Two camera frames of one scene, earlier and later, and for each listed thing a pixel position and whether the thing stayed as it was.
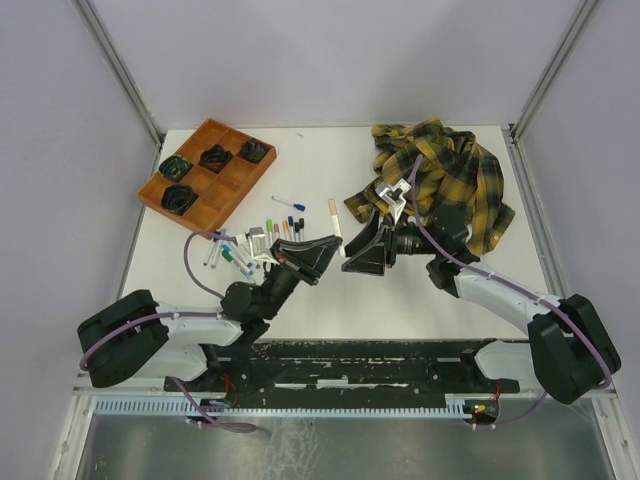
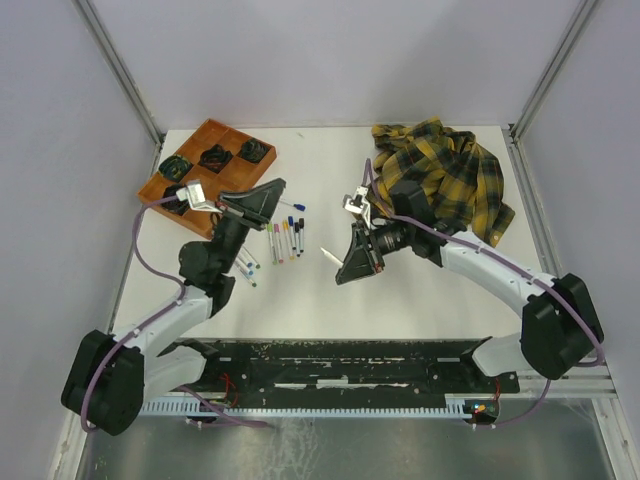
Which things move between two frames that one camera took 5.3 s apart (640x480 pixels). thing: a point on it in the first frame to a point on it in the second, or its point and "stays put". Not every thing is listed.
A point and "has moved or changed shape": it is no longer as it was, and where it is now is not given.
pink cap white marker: x=336 y=224 has moved or changed shape
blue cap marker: x=291 y=227 stays put
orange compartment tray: x=203 y=186 stays put
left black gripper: x=320 y=250 to x=253 y=207
